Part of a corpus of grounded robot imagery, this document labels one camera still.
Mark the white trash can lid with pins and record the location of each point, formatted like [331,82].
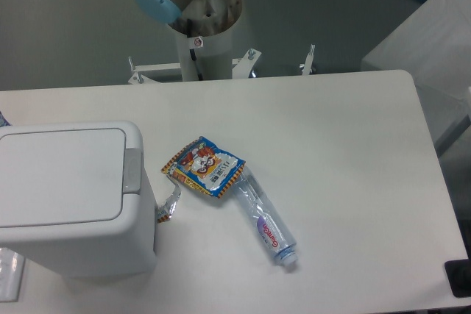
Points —
[61,177]

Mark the white plastic trash can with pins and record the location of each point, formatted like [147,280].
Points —
[124,245]

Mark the clear plastic sheet under can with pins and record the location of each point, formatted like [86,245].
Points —
[12,266]

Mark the colourful snack wrapper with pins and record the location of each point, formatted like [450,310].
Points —
[203,166]

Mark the crushed clear plastic bottle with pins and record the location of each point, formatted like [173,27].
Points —
[272,232]

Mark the grey lid push button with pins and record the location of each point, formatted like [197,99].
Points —
[132,171]

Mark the white covered side table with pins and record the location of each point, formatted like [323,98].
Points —
[433,45]

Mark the blue patterned item left edge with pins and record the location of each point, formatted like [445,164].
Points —
[3,121]

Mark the black device at table edge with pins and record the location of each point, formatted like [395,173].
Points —
[458,274]

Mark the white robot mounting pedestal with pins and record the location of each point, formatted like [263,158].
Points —
[203,32]

